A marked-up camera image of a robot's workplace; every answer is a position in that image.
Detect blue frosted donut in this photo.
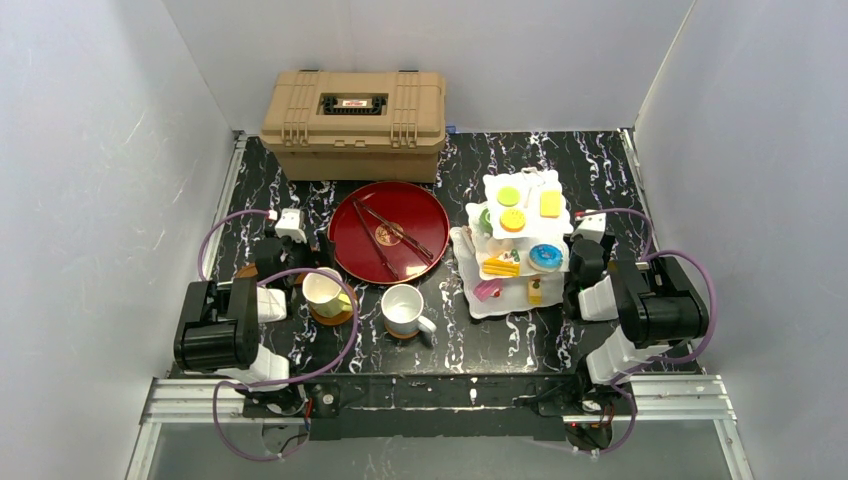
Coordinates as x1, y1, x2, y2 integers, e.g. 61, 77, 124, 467
528, 244, 564, 272

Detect yellow rectangular cake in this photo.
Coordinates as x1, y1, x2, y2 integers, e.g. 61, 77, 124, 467
527, 277, 543, 306

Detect pale yellow mug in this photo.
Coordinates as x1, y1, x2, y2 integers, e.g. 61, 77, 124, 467
302, 267, 346, 303

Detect orange square cake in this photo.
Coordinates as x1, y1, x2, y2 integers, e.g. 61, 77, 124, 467
539, 190, 563, 218

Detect white three-tier cake stand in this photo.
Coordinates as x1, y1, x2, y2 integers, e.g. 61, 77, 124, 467
450, 167, 574, 319

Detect orange round cookie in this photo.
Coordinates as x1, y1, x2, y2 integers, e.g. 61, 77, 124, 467
499, 208, 527, 232

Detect white round cake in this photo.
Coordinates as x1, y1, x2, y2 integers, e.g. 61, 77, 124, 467
486, 238, 513, 257

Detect yellow triangular cake slice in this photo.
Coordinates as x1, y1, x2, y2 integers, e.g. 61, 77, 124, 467
481, 254, 521, 277

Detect pink rectangular cake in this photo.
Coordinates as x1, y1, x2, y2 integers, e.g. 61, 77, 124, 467
472, 278, 503, 302

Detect green round macaron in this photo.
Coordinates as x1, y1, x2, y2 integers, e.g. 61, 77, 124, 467
496, 186, 521, 207

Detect white mug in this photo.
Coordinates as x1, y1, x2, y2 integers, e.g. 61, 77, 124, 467
380, 284, 437, 335

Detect black tongs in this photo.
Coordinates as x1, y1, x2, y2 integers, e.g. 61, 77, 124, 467
352, 198, 435, 280

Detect small light wooden coaster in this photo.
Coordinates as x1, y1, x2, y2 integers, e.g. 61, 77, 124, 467
387, 329, 421, 340

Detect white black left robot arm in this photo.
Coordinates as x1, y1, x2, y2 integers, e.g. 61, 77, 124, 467
173, 231, 334, 384

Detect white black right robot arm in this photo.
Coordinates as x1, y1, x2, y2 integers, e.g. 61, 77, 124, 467
564, 238, 715, 388

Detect dark brown coaster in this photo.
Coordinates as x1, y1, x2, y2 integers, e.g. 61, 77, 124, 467
235, 263, 258, 279

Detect round red tray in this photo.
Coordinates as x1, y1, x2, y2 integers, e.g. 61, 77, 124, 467
327, 181, 450, 285

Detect tan plastic toolbox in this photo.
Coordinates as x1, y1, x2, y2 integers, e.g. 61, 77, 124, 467
259, 70, 447, 183

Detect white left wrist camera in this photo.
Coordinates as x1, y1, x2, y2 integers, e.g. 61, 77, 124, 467
268, 208, 307, 243

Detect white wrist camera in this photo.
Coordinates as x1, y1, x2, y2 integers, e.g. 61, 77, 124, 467
268, 208, 307, 243
571, 210, 607, 243

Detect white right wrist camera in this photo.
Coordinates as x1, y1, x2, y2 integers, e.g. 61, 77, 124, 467
571, 210, 607, 243

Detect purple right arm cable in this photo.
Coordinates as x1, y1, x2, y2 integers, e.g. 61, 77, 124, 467
574, 207, 719, 457

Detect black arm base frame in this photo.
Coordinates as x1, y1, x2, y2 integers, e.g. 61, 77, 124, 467
243, 373, 633, 450

